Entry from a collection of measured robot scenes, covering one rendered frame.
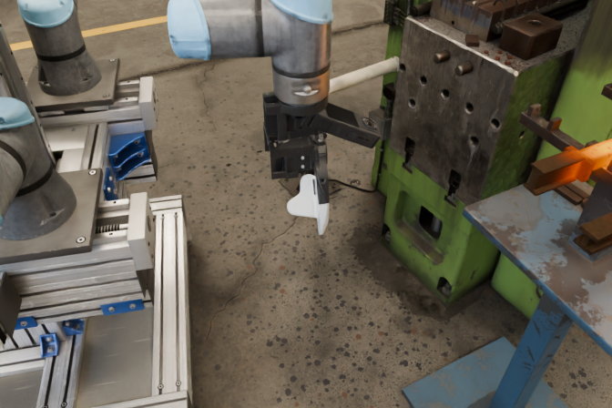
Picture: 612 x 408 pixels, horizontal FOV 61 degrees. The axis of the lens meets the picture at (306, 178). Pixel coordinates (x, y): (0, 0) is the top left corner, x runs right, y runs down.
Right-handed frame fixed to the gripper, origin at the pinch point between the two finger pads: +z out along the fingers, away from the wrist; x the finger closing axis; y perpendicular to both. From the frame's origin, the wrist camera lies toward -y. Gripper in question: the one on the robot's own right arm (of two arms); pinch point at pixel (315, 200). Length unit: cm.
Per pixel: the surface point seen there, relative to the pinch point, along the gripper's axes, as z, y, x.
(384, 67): 30, -45, -93
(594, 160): -8.2, -40.7, 8.2
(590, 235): -8.4, -30.8, 21.9
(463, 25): 0, -52, -58
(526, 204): 19, -48, -10
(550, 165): -9.3, -32.7, 9.1
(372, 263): 93, -36, -60
